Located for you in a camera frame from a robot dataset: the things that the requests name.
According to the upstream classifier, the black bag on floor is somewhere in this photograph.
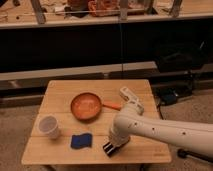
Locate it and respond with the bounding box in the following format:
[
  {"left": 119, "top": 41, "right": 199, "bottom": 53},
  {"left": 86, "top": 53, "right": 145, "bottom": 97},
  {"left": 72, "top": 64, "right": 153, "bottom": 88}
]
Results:
[{"left": 154, "top": 43, "right": 205, "bottom": 73}]

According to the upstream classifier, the translucent plastic cup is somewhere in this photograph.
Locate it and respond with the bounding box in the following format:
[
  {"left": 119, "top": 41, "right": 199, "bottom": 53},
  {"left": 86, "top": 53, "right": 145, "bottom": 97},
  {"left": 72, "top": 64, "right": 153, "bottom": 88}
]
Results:
[{"left": 38, "top": 116, "right": 60, "bottom": 139}]

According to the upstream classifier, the wooden table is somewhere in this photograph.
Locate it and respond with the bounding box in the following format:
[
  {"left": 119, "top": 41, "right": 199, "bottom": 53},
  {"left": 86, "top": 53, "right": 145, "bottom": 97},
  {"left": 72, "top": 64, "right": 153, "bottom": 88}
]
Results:
[{"left": 22, "top": 79, "right": 171, "bottom": 165}]

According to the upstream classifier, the orange object on shelf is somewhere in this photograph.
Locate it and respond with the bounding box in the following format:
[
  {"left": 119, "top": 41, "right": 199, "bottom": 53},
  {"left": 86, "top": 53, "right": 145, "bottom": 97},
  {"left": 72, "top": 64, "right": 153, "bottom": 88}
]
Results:
[{"left": 88, "top": 0, "right": 118, "bottom": 17}]

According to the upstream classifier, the black white striped eraser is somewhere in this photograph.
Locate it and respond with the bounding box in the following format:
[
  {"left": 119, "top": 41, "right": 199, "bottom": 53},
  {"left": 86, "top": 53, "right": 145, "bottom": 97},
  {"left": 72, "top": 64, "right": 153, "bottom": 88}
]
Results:
[{"left": 103, "top": 142, "right": 121, "bottom": 157}]

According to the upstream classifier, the black tripod leg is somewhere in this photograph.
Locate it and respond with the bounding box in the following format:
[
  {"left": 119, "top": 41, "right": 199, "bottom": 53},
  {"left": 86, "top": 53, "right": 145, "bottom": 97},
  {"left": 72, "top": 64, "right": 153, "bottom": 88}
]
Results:
[{"left": 177, "top": 149, "right": 213, "bottom": 164}]

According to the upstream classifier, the blue cloth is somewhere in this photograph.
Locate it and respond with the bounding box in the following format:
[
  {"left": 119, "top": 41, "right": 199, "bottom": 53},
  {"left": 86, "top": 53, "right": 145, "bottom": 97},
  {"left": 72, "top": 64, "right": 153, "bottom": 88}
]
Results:
[{"left": 71, "top": 133, "right": 92, "bottom": 149}]

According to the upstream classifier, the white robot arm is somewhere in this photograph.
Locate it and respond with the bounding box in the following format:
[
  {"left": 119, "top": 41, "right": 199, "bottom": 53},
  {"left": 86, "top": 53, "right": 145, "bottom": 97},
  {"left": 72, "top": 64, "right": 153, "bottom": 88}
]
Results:
[{"left": 109, "top": 101, "right": 213, "bottom": 158}]

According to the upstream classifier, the orange frying pan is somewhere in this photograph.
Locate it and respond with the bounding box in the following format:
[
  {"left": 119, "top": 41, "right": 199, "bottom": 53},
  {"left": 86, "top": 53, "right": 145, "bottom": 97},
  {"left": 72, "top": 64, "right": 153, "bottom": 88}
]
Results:
[{"left": 70, "top": 92, "right": 122, "bottom": 121}]

